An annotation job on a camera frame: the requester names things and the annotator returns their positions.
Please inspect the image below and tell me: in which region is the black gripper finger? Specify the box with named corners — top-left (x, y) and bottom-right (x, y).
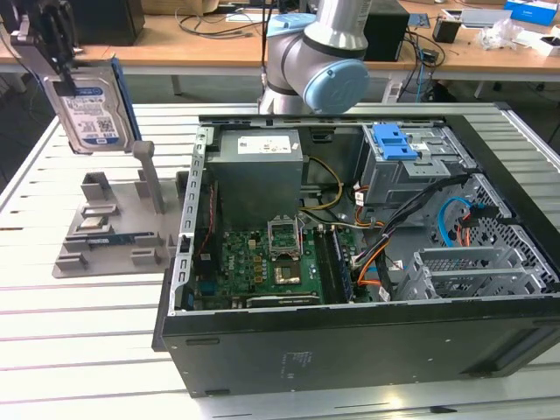
top-left (54, 43), bottom-right (76, 95)

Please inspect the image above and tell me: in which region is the hard disk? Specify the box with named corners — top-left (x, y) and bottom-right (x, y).
top-left (43, 56), bottom-right (141, 154)

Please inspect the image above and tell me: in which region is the black disk power connector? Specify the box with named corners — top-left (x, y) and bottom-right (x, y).
top-left (465, 205), bottom-right (513, 228)

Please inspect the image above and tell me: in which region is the metal disk bay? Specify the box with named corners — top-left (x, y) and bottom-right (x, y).
top-left (400, 244), bottom-right (548, 301)

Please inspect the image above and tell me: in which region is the large black box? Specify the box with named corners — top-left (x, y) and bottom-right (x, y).
top-left (69, 0), bottom-right (145, 47)

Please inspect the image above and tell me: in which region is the wooden desk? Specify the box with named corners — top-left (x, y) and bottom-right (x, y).
top-left (0, 12), bottom-right (560, 84)

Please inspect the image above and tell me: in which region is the grey parts rack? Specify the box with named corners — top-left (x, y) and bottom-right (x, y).
top-left (51, 140), bottom-right (185, 280)

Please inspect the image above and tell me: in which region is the silver CPU chip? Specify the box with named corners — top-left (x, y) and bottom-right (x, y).
top-left (76, 217), bottom-right (110, 235)

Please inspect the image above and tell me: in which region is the blue RAM stick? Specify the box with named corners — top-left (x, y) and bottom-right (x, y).
top-left (87, 235), bottom-right (137, 247)

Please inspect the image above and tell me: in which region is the grey power supply unit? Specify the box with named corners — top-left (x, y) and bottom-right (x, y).
top-left (205, 129), bottom-right (305, 220)

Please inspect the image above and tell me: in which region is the green motherboard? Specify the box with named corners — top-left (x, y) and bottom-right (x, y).
top-left (192, 213), bottom-right (373, 310)

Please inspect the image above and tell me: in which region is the metal socket cover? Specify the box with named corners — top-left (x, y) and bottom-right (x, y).
top-left (266, 216), bottom-right (305, 260)

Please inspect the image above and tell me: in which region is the CPU socket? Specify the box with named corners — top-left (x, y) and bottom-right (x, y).
top-left (273, 260), bottom-right (303, 285)

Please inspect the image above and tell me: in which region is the black expansion slot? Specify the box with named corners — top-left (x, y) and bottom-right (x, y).
top-left (244, 293), bottom-right (323, 307)

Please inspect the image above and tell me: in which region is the black RAM slot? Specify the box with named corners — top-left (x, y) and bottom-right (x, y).
top-left (314, 227), bottom-right (337, 304)

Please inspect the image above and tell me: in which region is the black computer tower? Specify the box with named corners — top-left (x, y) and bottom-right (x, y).
top-left (362, 0), bottom-right (411, 62)

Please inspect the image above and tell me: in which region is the installed RAM stick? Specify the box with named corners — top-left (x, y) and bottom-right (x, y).
top-left (331, 227), bottom-right (354, 303)

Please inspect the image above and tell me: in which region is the blue plastic drive latch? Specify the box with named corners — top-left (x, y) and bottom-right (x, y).
top-left (371, 124), bottom-right (417, 162)

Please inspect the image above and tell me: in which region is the silver drive cage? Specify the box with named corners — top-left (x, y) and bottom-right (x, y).
top-left (356, 124), bottom-right (476, 209)

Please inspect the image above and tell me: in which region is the black square cup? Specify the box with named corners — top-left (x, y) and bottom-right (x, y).
top-left (432, 10), bottom-right (463, 44)

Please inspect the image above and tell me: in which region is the black open PC case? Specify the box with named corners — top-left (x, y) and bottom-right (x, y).
top-left (150, 102), bottom-right (560, 399)

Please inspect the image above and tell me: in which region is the grey flat tray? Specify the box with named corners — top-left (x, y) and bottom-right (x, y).
top-left (461, 8), bottom-right (513, 30)

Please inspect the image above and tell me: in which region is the clear plastic bag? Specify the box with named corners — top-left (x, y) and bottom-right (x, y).
top-left (476, 19), bottom-right (526, 49)

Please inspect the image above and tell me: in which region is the blue cardboard box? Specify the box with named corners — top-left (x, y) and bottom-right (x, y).
top-left (502, 0), bottom-right (555, 26)

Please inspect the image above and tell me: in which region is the white open box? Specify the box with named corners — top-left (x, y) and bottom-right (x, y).
top-left (514, 32), bottom-right (560, 58)

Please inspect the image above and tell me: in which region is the yellow wire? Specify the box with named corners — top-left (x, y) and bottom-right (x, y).
top-left (301, 157), bottom-right (345, 211)

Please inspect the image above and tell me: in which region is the grey wire bundle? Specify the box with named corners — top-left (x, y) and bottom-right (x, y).
top-left (301, 212), bottom-right (386, 232)

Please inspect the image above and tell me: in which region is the blue hanging cable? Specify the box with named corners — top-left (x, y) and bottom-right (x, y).
top-left (417, 47), bottom-right (428, 102)

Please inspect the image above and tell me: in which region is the black wire bundle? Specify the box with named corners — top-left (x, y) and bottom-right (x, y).
top-left (349, 172), bottom-right (472, 268)

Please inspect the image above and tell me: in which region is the orange SATA wire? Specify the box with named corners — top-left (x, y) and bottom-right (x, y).
top-left (356, 257), bottom-right (390, 289)

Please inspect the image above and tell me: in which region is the blue SATA wire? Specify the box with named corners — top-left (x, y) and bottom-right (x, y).
top-left (438, 196), bottom-right (476, 249)

